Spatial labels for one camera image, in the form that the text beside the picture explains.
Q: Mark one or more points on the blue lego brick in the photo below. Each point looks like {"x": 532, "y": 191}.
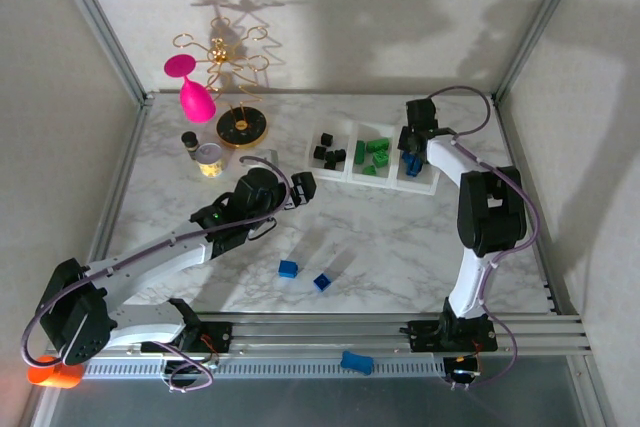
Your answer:
{"x": 407, "y": 158}
{"x": 288, "y": 268}
{"x": 413, "y": 169}
{"x": 323, "y": 281}

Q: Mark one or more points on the small green lego brick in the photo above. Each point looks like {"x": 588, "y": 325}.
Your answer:
{"x": 370, "y": 170}
{"x": 381, "y": 159}

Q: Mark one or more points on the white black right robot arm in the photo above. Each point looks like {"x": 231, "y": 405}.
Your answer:
{"x": 450, "y": 157}

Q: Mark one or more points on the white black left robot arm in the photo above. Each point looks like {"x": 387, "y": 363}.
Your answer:
{"x": 160, "y": 259}

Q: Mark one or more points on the white translucent plastic container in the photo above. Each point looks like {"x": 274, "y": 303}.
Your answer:
{"x": 392, "y": 174}
{"x": 427, "y": 182}
{"x": 312, "y": 169}

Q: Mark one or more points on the small jar with yellow contents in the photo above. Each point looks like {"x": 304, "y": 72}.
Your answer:
{"x": 208, "y": 159}

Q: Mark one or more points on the small dark bottle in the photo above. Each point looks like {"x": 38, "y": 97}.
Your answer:
{"x": 189, "y": 143}

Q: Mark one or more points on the pink wine glass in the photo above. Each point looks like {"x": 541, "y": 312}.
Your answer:
{"x": 196, "y": 102}

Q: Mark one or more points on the blue bone-shaped piece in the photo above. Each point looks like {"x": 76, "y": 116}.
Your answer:
{"x": 356, "y": 363}

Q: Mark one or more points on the orange cylinder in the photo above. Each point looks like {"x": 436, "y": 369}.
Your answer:
{"x": 52, "y": 376}

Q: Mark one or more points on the aluminium table edge rail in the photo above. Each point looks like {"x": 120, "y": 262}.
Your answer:
{"x": 516, "y": 147}
{"x": 116, "y": 197}

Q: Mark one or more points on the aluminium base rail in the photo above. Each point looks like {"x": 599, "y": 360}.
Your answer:
{"x": 320, "y": 334}

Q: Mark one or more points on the aluminium frame post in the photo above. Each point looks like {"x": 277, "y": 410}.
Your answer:
{"x": 539, "y": 22}
{"x": 100, "y": 22}

